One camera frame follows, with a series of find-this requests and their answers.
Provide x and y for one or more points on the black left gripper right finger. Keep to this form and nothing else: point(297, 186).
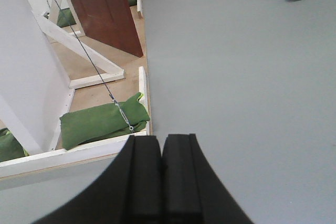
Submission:
point(192, 191)

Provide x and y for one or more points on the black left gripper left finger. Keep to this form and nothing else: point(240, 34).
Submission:
point(128, 190)

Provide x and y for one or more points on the brown wooden door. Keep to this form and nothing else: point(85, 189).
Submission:
point(109, 22)

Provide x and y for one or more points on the green sandbag near gripper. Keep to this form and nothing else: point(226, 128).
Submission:
point(102, 122)

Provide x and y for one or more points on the plywood base platform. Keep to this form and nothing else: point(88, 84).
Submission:
point(110, 72)

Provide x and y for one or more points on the green sandbag lower left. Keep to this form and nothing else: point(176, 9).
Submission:
point(10, 146)

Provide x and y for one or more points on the green sandbag behind brace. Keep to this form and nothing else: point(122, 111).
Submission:
point(65, 18)

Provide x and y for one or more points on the bottom green sandbag far end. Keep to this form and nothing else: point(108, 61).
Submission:
point(132, 2)

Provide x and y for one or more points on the white wooden door frame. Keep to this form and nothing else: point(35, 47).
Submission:
point(35, 92)

